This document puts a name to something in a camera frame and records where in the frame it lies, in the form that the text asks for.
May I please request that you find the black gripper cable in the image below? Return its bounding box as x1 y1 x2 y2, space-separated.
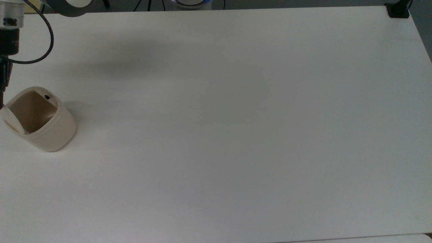
7 0 54 64

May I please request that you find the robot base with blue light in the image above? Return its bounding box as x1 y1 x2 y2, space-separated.
171 0 214 9

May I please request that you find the beige plastic trash bin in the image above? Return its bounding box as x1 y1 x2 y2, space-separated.
4 87 77 152

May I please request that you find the beige trash bin lid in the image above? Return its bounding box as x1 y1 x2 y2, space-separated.
0 104 26 135

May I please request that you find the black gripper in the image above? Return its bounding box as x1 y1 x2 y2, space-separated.
0 28 20 110

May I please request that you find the black table clamp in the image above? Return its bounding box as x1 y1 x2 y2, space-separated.
386 0 413 19

